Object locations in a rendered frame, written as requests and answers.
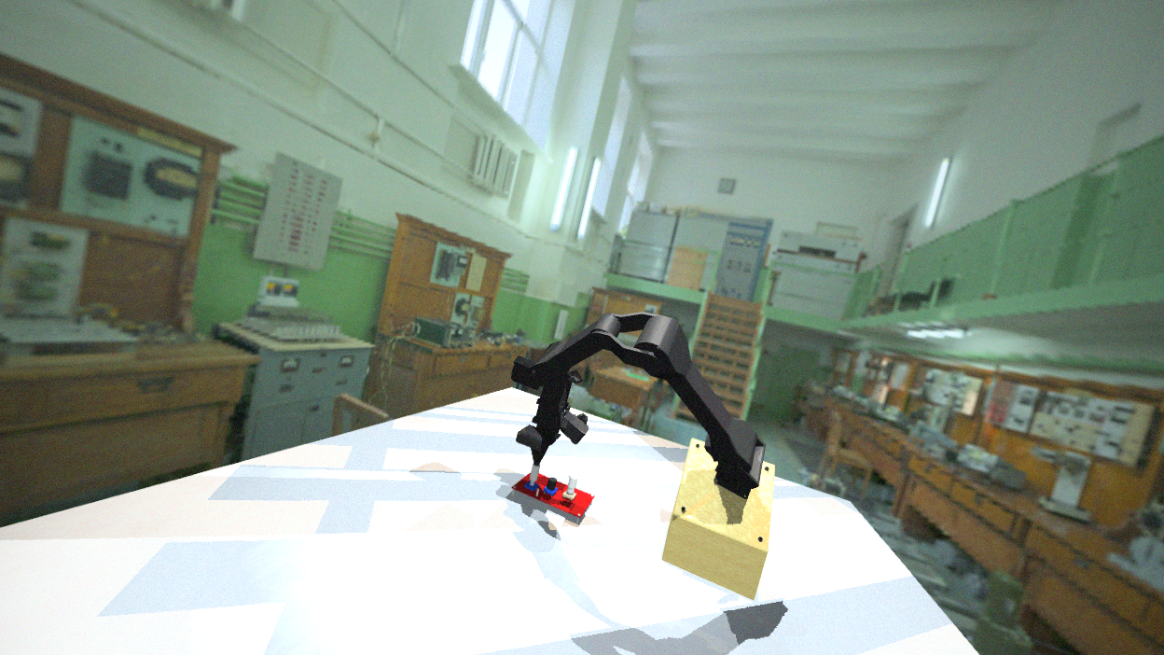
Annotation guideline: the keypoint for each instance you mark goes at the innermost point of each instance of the red circuit board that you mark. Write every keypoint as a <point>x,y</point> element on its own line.
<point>555,493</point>

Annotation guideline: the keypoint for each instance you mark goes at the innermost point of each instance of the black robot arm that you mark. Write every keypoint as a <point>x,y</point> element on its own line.
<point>662,351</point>

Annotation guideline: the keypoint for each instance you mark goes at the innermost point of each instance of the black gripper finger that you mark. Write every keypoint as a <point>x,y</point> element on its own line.
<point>537,456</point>
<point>555,437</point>

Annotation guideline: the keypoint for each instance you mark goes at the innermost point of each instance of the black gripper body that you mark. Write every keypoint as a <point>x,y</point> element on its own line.
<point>539,437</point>

